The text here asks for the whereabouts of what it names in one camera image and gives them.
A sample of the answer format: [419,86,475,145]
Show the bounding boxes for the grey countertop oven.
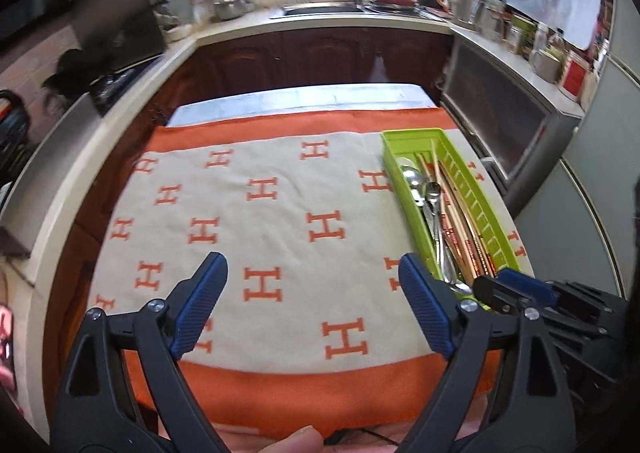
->
[440,38,583,204]

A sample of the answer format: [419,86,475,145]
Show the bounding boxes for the white mug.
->
[531,50,561,84]

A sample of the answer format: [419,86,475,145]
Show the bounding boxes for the black rounded object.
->
[0,90,30,184]

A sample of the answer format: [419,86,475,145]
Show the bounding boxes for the steel kitchen sink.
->
[270,3,371,20]

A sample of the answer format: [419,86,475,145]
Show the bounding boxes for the metal pot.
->
[214,0,257,21]

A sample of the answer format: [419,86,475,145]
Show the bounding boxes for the person's left hand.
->
[250,425,325,453]

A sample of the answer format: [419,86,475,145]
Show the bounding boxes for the glass teapot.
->
[472,0,506,41]

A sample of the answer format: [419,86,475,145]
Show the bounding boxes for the metal chopstick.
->
[438,203,451,281]

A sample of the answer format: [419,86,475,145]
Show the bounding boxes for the steel splash guard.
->
[0,95,98,254]

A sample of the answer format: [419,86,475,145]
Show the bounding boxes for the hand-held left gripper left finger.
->
[50,252,231,453]

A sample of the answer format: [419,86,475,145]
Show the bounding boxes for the brown wooden chopstick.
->
[430,139,481,244]

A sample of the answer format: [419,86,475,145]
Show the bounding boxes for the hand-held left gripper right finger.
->
[398,253,576,453]

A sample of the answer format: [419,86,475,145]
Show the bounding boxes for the orange beige patterned blanket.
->
[87,108,531,439]

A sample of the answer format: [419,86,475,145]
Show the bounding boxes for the black wok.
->
[42,48,131,106]

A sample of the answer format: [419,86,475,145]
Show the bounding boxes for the grey refrigerator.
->
[515,0,640,299]

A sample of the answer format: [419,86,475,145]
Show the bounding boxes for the green plastic utensil tray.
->
[381,128,521,311]

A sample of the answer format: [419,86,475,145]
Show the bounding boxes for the green tin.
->
[507,15,536,56]

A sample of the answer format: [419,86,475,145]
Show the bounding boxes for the large metal spoon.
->
[401,167,453,284]

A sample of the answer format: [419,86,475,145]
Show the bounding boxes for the red pan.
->
[372,0,418,14]

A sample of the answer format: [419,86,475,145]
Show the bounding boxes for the pink cloth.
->
[200,413,481,453]

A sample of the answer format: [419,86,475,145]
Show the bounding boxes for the black gas stove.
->
[90,58,161,116]

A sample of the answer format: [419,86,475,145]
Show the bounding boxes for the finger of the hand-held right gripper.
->
[496,268,560,308]
[472,274,525,319]

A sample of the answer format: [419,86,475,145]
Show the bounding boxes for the pink white device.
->
[0,303,16,384]

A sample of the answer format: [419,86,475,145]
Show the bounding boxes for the red label jar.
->
[559,55,591,101]

